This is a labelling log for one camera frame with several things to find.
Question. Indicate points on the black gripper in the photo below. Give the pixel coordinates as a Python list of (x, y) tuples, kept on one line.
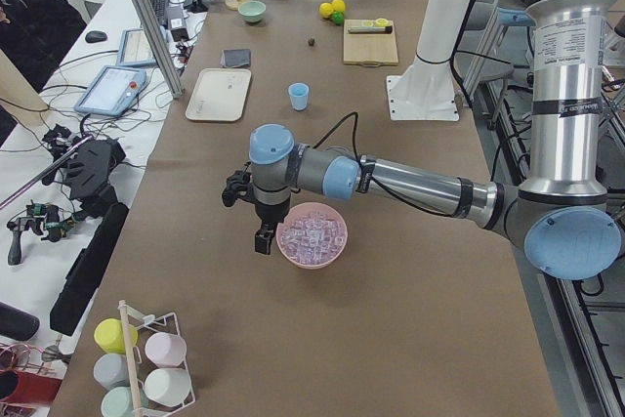
[(270, 214)]

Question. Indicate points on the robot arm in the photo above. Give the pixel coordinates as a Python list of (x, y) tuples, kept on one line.
[(556, 216)]

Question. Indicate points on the clear ice cubes pile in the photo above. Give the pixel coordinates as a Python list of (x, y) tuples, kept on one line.
[(313, 239)]

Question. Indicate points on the pink cup in rack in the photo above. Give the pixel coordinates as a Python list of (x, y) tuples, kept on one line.
[(166, 349)]

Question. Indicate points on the light blue plastic cup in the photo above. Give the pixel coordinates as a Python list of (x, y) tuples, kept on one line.
[(299, 95)]

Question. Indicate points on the white cup in rack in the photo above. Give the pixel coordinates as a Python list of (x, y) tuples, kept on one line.
[(168, 386)]

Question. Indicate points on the yellow cup in rack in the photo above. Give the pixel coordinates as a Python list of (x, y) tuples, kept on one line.
[(108, 335)]

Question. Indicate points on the grey cup in rack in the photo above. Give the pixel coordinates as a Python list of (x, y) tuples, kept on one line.
[(111, 371)]

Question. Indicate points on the mint cup in rack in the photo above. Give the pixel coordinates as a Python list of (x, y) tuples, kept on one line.
[(117, 402)]

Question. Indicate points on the pink bowl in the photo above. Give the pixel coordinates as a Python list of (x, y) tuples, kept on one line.
[(302, 209)]

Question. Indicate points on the cream rabbit tray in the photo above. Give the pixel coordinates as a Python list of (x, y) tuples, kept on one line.
[(219, 95)]

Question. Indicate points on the grey folded cloth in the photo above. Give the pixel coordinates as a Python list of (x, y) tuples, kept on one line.
[(236, 58)]

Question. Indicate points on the black long bar device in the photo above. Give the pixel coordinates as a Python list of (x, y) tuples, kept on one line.
[(87, 272)]

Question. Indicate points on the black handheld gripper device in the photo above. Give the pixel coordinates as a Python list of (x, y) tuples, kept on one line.
[(86, 174)]

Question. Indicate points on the blue teach pendant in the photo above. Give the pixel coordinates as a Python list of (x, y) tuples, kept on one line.
[(134, 49), (112, 92)]

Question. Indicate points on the wooden cutting board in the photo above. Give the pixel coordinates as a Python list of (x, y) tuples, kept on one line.
[(369, 49)]

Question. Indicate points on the mint green bowl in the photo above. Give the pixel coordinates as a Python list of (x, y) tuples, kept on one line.
[(252, 11)]

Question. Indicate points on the green lime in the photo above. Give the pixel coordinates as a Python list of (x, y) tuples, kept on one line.
[(337, 18)]

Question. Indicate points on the yellow lemon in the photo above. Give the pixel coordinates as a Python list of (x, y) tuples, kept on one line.
[(326, 10), (339, 6)]

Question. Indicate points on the black computer mouse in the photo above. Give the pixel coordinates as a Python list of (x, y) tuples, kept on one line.
[(95, 36)]

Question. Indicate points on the black keyboard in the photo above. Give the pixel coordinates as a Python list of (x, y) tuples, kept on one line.
[(159, 7)]

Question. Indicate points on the seated person in black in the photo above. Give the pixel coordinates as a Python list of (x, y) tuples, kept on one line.
[(37, 34)]

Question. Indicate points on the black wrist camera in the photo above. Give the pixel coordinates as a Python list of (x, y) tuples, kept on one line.
[(238, 187)]

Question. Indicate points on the white wire cup rack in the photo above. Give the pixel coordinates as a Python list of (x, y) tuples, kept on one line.
[(137, 328)]

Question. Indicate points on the white camera pillar base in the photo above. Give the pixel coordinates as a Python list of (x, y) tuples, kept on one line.
[(425, 91)]

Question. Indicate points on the aluminium frame post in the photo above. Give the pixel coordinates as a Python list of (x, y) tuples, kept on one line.
[(158, 46)]

